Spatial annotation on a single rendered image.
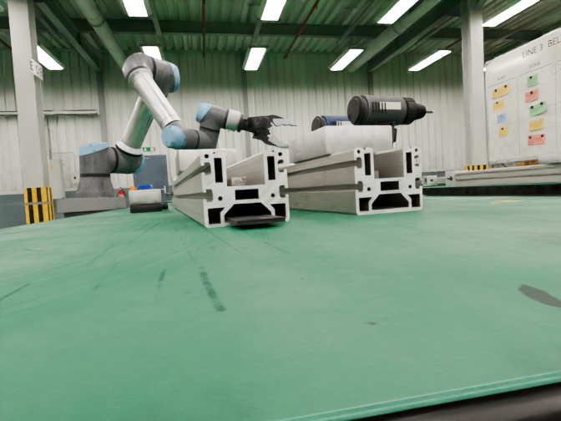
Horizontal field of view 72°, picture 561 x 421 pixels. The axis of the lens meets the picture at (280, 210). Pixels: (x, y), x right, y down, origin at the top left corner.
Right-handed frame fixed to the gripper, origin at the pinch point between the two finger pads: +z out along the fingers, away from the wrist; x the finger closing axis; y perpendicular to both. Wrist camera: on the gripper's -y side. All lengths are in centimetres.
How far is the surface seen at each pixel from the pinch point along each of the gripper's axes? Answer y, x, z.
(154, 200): -35, 33, -37
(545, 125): 140, -92, 223
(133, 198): -36, 34, -42
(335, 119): -47.9, 3.5, 3.0
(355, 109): -67, 6, 2
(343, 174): -91, 22, -5
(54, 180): 1027, 84, -486
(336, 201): -89, 26, -4
